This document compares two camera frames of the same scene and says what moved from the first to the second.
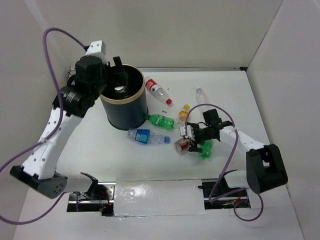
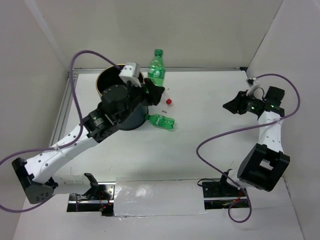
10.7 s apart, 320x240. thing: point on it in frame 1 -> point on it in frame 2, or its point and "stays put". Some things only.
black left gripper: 119,78 -> 155,93
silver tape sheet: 155,197 stays put
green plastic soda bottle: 207,148 -> 156,68
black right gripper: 197,127 -> 238,103
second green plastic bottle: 161,120 stays put
